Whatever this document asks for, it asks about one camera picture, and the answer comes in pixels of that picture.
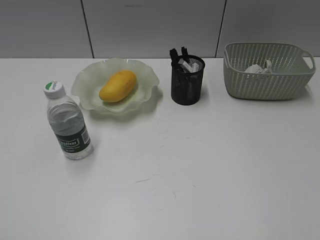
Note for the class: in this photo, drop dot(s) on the yellow mango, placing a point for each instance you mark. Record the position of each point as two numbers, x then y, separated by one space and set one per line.
118 87

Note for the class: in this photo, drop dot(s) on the grey white eraser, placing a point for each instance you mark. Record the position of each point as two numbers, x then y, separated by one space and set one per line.
192 66

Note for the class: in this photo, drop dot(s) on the black marker pen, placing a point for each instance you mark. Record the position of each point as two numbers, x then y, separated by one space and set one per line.
174 58
185 55

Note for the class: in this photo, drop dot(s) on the clear water bottle green label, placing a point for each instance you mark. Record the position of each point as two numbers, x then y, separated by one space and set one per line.
67 122

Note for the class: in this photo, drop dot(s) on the white waste paper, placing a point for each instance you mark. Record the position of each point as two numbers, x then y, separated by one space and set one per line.
266 68

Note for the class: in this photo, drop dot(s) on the black mesh pen holder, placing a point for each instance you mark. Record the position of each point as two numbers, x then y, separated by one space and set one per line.
186 86

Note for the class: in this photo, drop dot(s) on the frosted green wavy plate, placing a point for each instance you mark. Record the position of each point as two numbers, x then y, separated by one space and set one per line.
90 80

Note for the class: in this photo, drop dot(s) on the light green plastic basket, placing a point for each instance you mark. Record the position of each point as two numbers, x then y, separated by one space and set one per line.
292 69

